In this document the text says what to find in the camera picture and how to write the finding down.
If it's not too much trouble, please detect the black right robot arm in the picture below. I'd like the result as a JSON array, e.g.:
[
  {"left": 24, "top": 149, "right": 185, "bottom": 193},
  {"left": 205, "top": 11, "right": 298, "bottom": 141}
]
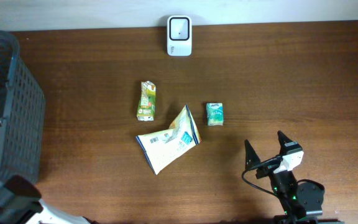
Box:
[{"left": 241, "top": 131, "right": 325, "bottom": 223}]

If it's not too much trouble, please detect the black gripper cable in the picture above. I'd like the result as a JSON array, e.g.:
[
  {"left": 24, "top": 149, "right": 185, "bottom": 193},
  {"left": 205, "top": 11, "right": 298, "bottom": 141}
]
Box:
[{"left": 241, "top": 155, "right": 284, "bottom": 197}]

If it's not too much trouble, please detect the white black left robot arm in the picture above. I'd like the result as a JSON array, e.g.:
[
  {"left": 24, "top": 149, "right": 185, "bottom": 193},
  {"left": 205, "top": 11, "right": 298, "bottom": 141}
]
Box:
[{"left": 0, "top": 175, "right": 94, "bottom": 224}]

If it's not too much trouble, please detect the dark grey plastic basket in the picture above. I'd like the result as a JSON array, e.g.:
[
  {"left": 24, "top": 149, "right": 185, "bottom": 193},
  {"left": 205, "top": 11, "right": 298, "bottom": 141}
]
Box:
[{"left": 0, "top": 31, "right": 45, "bottom": 184}]

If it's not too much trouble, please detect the small green tissue pack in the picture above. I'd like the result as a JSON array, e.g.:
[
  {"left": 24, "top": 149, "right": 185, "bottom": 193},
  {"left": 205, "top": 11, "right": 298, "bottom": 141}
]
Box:
[{"left": 206, "top": 103, "right": 224, "bottom": 126}]

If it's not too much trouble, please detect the white barcode scanner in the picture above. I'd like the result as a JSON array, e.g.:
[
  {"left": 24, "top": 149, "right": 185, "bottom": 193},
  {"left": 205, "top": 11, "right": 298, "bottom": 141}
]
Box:
[{"left": 167, "top": 15, "right": 193, "bottom": 57}]

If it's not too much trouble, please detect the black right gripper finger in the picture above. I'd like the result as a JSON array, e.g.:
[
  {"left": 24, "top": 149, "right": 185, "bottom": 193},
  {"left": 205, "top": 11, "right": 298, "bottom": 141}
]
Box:
[
  {"left": 277, "top": 131, "right": 298, "bottom": 154},
  {"left": 244, "top": 139, "right": 260, "bottom": 170}
]

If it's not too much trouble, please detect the green white juice carton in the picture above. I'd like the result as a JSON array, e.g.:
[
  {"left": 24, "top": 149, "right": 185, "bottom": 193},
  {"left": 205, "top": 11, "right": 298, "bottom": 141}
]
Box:
[{"left": 137, "top": 81, "right": 157, "bottom": 121}]

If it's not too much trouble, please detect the yellow white snack bag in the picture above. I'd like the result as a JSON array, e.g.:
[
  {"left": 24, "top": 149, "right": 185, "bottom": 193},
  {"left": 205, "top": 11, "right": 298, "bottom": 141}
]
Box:
[{"left": 135, "top": 105, "right": 201, "bottom": 175}]

